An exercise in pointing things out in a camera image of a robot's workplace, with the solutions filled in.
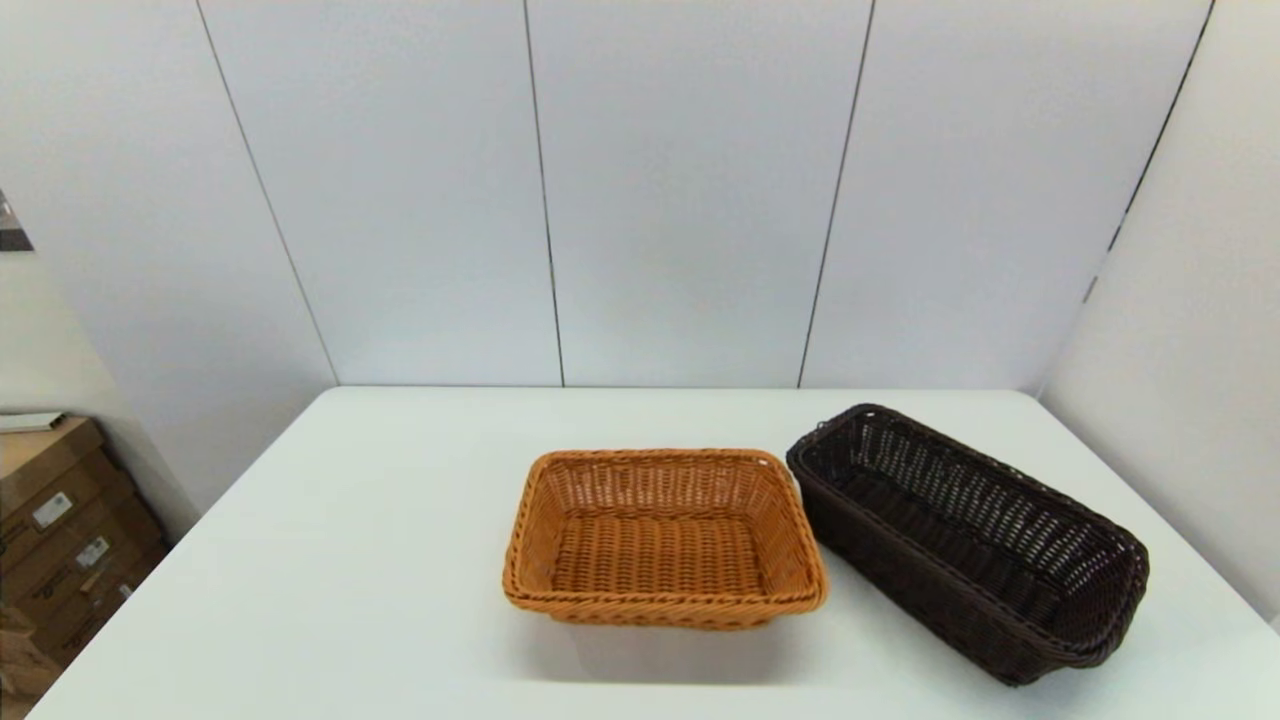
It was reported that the crumpled brown cardboard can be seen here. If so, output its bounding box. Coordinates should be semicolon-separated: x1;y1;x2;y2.
0;605;63;706

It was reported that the brown cardboard box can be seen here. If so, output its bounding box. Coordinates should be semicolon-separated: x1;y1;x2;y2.
0;417;109;511
30;545;171;666
0;465;136;571
0;510;161;621

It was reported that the dark brown wicker basket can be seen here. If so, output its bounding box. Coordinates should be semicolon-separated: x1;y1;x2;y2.
786;403;1151;687

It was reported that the dark grey panel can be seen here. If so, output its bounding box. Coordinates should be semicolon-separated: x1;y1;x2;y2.
0;190;34;252

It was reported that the orange wicker basket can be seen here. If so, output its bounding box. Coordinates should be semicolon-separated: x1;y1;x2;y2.
501;447;830;631

